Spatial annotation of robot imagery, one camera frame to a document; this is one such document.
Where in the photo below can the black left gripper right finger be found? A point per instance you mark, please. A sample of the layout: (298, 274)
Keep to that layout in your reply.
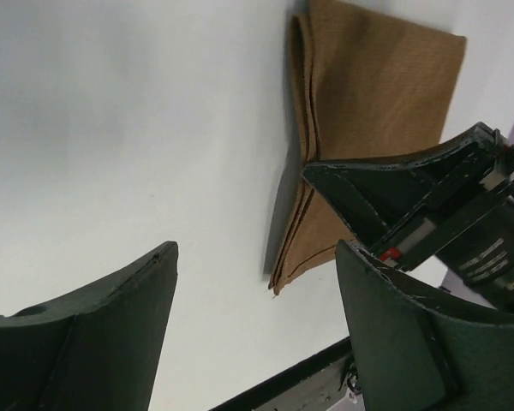
(419, 348)

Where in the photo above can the brown cloth napkin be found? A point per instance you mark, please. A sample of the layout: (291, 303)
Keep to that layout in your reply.
(363, 84)

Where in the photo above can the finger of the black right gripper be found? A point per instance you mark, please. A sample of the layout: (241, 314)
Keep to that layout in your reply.
(374, 196)

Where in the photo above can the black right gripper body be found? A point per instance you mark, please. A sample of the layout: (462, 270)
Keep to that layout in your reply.
(476, 242)

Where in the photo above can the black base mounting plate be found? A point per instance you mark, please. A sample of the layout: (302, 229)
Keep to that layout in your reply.
(325, 381)

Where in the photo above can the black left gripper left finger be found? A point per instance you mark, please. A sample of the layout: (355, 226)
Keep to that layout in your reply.
(95, 348)

